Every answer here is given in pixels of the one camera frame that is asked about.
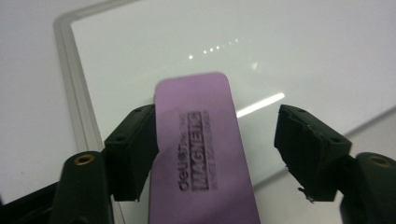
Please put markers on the purple whiteboard eraser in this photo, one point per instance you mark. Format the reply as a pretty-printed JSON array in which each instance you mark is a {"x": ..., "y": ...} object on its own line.
[{"x": 193, "y": 140}]

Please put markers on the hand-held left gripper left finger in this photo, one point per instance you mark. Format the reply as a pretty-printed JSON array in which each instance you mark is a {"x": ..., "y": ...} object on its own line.
[{"x": 130, "y": 149}]

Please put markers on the white framed whiteboard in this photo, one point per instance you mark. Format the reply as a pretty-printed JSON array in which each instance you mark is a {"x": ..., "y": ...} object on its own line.
[{"x": 155, "y": 40}]

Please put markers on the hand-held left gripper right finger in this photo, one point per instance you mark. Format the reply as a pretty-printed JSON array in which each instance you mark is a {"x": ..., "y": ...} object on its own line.
[{"x": 308, "y": 152}]

